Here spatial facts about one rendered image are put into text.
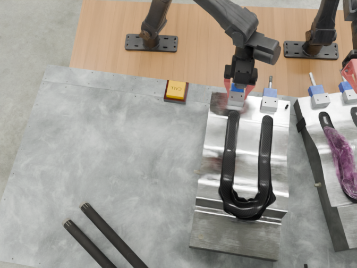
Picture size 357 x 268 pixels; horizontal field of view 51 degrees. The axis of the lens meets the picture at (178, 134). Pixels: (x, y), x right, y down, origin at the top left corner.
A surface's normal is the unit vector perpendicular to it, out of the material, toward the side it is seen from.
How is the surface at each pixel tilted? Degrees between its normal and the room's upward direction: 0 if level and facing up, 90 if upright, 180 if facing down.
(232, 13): 21
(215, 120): 2
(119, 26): 0
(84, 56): 0
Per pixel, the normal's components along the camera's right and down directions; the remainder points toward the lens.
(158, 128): -0.02, -0.37
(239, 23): 0.29, -0.17
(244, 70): 0.05, -0.79
